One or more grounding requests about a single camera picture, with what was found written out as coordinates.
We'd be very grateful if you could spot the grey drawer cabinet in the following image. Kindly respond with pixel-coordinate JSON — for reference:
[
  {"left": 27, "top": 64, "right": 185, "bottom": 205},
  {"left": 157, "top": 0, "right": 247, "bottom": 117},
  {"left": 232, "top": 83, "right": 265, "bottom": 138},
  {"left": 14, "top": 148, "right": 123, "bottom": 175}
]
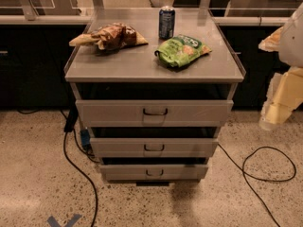
[{"left": 63, "top": 7, "right": 247, "bottom": 187}]

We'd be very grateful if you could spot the grey top drawer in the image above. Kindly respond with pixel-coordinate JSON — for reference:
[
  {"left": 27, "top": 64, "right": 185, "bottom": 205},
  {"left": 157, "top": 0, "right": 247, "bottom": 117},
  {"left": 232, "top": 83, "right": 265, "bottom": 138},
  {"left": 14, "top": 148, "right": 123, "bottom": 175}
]
[{"left": 76, "top": 100, "right": 233, "bottom": 127}]

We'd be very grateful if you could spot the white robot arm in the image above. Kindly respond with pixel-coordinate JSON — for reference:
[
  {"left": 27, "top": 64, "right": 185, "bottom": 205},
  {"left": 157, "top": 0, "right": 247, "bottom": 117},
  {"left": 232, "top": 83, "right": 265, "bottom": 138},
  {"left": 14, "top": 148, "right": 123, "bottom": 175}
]
[{"left": 258, "top": 5, "right": 303, "bottom": 131}]

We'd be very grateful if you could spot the grey drawer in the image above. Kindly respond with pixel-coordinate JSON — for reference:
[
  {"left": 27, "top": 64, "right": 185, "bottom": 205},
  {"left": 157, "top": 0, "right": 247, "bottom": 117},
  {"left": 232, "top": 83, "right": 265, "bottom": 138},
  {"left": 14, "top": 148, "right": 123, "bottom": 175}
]
[
  {"left": 100, "top": 165, "right": 208, "bottom": 181},
  {"left": 76, "top": 100, "right": 233, "bottom": 127},
  {"left": 90, "top": 138, "right": 218, "bottom": 158}
]

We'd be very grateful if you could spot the black cable floor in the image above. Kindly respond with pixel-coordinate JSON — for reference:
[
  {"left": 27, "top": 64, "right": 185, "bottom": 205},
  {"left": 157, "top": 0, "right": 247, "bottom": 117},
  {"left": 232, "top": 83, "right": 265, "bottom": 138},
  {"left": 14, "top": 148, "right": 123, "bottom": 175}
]
[
  {"left": 217, "top": 144, "right": 297, "bottom": 227},
  {"left": 16, "top": 108, "right": 99, "bottom": 227}
]

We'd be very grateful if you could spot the grey bottom drawer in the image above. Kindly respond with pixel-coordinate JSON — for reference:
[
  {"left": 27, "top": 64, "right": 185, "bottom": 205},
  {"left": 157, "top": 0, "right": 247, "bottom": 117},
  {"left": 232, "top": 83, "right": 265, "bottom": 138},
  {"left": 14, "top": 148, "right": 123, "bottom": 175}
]
[{"left": 100, "top": 165, "right": 208, "bottom": 181}]

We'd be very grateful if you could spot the green chip bag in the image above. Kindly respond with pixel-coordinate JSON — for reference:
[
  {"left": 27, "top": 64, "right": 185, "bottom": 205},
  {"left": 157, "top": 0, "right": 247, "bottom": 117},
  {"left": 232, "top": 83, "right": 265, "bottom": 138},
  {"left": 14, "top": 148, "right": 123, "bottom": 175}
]
[{"left": 154, "top": 34, "right": 211, "bottom": 68}]

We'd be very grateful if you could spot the black cable left floor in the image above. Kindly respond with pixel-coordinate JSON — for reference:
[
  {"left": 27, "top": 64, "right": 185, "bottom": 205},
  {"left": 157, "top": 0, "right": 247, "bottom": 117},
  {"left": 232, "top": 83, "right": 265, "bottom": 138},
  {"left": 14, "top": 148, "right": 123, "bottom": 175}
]
[{"left": 16, "top": 108, "right": 99, "bottom": 227}]

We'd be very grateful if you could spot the black cable right floor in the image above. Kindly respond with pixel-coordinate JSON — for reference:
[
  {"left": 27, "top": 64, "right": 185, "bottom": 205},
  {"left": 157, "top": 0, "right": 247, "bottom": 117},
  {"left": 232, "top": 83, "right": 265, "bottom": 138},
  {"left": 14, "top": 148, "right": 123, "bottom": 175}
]
[{"left": 217, "top": 144, "right": 297, "bottom": 227}]

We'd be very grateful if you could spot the blue power adapter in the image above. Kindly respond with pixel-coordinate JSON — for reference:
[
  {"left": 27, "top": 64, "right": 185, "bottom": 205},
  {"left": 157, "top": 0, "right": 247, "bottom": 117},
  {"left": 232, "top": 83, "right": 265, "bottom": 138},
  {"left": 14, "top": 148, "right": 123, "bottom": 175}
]
[{"left": 80, "top": 130, "right": 90, "bottom": 150}]

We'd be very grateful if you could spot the blue soda can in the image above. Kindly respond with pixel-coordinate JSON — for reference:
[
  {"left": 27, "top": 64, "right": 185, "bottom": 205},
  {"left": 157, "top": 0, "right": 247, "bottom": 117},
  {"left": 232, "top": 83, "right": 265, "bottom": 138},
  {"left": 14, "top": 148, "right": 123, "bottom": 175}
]
[{"left": 158, "top": 6, "right": 175, "bottom": 40}]

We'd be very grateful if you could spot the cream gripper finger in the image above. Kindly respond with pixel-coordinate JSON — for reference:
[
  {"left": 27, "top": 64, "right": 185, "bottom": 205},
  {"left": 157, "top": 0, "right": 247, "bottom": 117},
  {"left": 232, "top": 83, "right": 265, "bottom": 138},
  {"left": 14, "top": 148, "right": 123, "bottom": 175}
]
[
  {"left": 258, "top": 27, "right": 283, "bottom": 52},
  {"left": 258, "top": 67, "right": 303, "bottom": 131}
]

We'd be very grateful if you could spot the brown chip bag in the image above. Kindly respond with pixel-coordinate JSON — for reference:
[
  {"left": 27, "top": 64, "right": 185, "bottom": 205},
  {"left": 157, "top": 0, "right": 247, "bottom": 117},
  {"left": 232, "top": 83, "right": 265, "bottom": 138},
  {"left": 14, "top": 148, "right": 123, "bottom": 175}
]
[{"left": 69, "top": 23, "right": 148, "bottom": 51}]

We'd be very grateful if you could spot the black plug block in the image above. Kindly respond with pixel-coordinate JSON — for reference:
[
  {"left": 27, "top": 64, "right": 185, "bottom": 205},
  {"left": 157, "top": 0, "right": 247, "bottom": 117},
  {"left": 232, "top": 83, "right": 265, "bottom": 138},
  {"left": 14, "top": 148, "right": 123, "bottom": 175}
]
[{"left": 63, "top": 107, "right": 79, "bottom": 132}]

